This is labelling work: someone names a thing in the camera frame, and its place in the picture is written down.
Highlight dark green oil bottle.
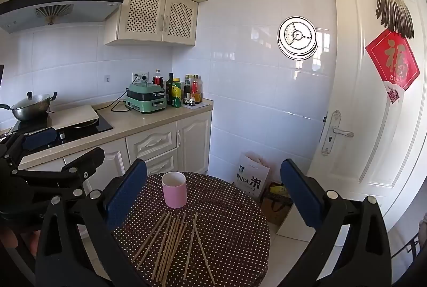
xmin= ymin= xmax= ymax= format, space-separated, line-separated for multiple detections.
xmin=166 ymin=73 xmax=175 ymax=105

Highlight black glass cooktop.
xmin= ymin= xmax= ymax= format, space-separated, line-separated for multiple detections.
xmin=10 ymin=115 xmax=114 ymax=152

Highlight bunch of wooden chopsticks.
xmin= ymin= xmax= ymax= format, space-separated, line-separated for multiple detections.
xmin=131 ymin=211 xmax=217 ymax=286

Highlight white door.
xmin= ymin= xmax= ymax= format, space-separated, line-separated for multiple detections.
xmin=277 ymin=0 xmax=427 ymax=237

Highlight red-orange sauce bottle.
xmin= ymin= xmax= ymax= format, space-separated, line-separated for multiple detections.
xmin=191 ymin=74 xmax=202 ymax=104

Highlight hanging feather fan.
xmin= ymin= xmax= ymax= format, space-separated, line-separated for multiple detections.
xmin=376 ymin=0 xmax=415 ymax=40

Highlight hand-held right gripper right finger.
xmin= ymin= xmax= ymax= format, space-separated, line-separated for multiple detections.
xmin=279 ymin=158 xmax=394 ymax=287

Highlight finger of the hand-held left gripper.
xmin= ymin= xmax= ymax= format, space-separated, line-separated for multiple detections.
xmin=0 ymin=127 xmax=58 ymax=171
xmin=15 ymin=147 xmax=105 ymax=199

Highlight green electric cooker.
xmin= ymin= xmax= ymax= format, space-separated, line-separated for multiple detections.
xmin=125 ymin=82 xmax=167 ymax=115

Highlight black power cable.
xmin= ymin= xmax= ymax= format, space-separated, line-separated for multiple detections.
xmin=111 ymin=73 xmax=147 ymax=113

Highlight dark metal frame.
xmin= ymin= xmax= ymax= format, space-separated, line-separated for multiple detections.
xmin=391 ymin=234 xmax=427 ymax=261

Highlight cream base cabinets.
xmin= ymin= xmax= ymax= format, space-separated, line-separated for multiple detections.
xmin=20 ymin=98 xmax=214 ymax=194

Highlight person's left hand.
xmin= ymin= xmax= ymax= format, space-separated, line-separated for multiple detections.
xmin=0 ymin=230 xmax=20 ymax=251

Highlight yellow-green bottle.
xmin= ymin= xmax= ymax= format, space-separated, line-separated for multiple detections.
xmin=171 ymin=78 xmax=182 ymax=107

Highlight brown cardboard box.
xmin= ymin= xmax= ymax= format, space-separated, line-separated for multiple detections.
xmin=260 ymin=182 xmax=294 ymax=227

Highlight silver door handle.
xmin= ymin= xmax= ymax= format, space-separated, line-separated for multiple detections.
xmin=319 ymin=109 xmax=355 ymax=157

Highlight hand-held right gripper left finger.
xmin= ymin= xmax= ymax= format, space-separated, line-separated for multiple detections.
xmin=35 ymin=158 xmax=149 ymax=287

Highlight red paper door decoration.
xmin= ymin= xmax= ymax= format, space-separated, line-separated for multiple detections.
xmin=365 ymin=27 xmax=421 ymax=104

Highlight round metal steamer plates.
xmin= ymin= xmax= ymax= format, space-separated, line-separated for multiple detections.
xmin=277 ymin=16 xmax=318 ymax=60

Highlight cream lattice-door wall cabinet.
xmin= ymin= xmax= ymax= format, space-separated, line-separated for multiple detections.
xmin=104 ymin=0 xmax=199 ymax=47

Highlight steel wok with lid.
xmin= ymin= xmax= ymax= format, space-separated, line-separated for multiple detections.
xmin=0 ymin=92 xmax=58 ymax=121

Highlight beige cutting board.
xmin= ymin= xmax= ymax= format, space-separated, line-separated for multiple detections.
xmin=47 ymin=104 xmax=100 ymax=129

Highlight white rice bag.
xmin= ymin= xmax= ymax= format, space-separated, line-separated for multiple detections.
xmin=232 ymin=152 xmax=271 ymax=201

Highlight pink cup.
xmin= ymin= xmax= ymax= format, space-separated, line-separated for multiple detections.
xmin=161 ymin=171 xmax=187 ymax=209

